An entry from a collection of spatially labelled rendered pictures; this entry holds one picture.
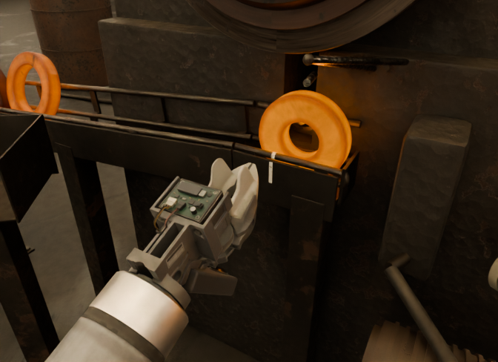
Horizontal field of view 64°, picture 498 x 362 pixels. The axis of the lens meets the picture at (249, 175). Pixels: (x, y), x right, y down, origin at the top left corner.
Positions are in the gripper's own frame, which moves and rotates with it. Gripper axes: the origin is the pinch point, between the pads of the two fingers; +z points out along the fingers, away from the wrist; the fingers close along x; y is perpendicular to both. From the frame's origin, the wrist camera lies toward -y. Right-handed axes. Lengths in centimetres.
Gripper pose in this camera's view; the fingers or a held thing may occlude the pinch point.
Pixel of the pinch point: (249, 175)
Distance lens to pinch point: 54.3
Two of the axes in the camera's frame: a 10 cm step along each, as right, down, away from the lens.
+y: -1.5, -6.9, -7.1
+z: 4.7, -6.8, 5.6
